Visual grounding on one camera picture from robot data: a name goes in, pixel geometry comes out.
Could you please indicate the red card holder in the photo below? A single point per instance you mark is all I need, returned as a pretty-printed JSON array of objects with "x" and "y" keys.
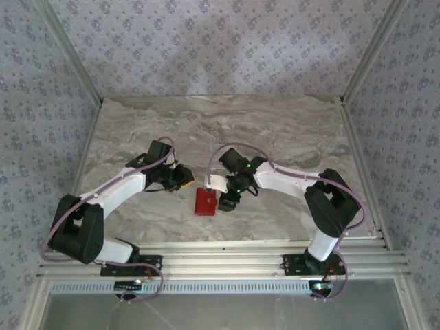
[{"x": 204, "y": 204}]

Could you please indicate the aluminium table side rail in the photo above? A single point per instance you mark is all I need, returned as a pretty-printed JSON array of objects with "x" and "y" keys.
[
  {"x": 86, "y": 148},
  {"x": 358, "y": 154}
]

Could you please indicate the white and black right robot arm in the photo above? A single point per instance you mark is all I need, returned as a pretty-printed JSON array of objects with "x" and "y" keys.
[{"x": 282, "y": 180}]

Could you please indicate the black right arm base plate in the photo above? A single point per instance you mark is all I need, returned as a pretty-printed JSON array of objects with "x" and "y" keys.
[{"x": 292, "y": 263}]

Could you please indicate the grey metal panel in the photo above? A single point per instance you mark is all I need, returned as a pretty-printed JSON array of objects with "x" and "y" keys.
[{"x": 223, "y": 313}]

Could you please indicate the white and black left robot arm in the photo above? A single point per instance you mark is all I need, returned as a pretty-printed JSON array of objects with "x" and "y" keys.
[{"x": 120, "y": 189}]

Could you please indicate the aluminium mounting rail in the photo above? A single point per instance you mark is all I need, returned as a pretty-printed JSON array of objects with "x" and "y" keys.
[{"x": 223, "y": 258}]

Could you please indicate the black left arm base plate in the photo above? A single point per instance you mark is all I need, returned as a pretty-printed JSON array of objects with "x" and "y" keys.
[{"x": 151, "y": 261}]

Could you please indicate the aluminium frame leg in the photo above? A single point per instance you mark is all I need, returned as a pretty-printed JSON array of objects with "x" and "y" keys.
[
  {"x": 411, "y": 306},
  {"x": 36, "y": 306}
]

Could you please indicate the aluminium corner post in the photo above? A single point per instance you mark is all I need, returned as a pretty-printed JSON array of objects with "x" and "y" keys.
[
  {"x": 71, "y": 51},
  {"x": 373, "y": 51}
]

